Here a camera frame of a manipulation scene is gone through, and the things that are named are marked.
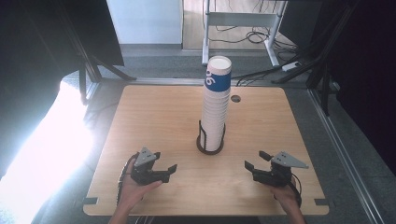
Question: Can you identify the white panel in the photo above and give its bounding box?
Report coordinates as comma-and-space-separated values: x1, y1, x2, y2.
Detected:
106, 0, 184, 46

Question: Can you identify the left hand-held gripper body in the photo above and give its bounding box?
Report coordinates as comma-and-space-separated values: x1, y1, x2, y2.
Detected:
130, 147, 163, 187

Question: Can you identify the metal floor rail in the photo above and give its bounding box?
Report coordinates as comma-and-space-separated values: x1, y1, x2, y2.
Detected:
306, 88, 387, 224

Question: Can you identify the stack of white paper cups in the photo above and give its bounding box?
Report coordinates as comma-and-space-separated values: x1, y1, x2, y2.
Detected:
199, 55, 233, 153

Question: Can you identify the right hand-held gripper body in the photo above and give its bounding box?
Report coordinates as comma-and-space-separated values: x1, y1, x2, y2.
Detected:
251, 151, 310, 189

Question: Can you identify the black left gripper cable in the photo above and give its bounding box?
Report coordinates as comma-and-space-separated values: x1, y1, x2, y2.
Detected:
116, 152, 139, 206

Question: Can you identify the person's left hand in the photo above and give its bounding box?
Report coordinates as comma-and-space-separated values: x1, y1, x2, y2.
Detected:
120, 158, 163, 211

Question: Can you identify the dark curtain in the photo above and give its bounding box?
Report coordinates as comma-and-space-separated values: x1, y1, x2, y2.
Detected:
311, 0, 396, 176
0, 0, 125, 180

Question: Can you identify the white metal desk frame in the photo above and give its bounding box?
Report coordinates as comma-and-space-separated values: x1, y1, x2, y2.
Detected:
201, 0, 288, 68

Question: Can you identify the black tripod stand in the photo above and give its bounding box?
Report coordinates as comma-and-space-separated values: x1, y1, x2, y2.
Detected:
60, 0, 138, 106

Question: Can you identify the white power strip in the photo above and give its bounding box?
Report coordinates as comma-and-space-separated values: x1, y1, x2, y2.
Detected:
281, 61, 303, 72

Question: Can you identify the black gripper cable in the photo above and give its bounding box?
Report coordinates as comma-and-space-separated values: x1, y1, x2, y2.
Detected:
116, 152, 139, 206
290, 172, 304, 209

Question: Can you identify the black wire cup holder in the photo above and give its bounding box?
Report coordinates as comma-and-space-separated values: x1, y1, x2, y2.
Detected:
195, 119, 227, 156

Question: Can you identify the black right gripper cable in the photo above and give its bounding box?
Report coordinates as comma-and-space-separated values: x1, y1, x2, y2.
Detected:
290, 172, 304, 209

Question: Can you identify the tangle of black floor cables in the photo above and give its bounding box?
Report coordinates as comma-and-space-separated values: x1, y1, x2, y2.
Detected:
207, 0, 302, 54

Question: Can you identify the person's right hand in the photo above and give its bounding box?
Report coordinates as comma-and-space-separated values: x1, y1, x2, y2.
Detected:
270, 176, 302, 215

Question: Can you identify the black metal stand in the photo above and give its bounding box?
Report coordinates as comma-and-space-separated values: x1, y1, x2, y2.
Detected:
271, 0, 363, 117

